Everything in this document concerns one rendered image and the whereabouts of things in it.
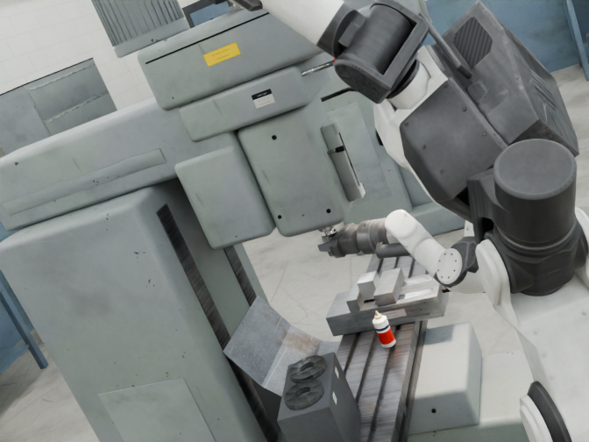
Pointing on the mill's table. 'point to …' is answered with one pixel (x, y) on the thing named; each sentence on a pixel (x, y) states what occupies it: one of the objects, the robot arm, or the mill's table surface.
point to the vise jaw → (389, 287)
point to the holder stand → (318, 402)
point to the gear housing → (253, 100)
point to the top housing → (221, 56)
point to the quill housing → (296, 169)
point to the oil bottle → (383, 331)
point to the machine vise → (420, 308)
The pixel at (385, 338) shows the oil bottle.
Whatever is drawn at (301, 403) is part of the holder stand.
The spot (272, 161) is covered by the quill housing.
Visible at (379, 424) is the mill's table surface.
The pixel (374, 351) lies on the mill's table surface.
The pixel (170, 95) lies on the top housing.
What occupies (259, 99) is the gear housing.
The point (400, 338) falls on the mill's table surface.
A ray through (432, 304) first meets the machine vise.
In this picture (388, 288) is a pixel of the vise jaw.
